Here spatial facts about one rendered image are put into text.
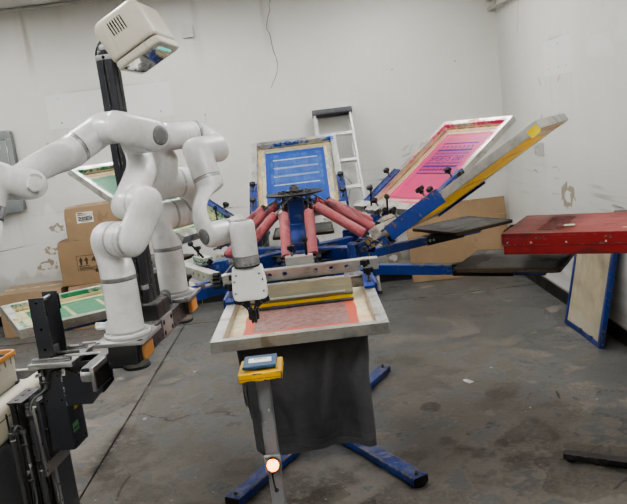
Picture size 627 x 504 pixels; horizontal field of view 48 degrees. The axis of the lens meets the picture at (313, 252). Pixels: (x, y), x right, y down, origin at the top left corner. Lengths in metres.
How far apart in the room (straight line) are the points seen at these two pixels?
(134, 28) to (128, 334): 0.82
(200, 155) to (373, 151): 4.93
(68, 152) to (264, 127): 5.14
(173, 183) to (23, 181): 0.64
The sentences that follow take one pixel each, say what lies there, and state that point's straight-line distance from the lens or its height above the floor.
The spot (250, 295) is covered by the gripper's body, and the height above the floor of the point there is 1.18.
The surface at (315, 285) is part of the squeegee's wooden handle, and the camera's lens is 2.78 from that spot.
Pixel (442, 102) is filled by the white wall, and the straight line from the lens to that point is 7.06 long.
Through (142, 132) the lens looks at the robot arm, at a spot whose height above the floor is 1.67.
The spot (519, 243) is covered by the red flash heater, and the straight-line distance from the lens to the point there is 3.03.
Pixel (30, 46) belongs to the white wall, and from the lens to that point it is 7.44.
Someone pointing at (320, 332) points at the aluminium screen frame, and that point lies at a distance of 2.30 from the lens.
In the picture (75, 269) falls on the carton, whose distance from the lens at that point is 6.94.
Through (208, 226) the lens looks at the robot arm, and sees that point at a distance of 2.05.
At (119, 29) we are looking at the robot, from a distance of 2.07.
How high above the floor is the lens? 1.65
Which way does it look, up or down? 10 degrees down
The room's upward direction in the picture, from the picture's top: 7 degrees counter-clockwise
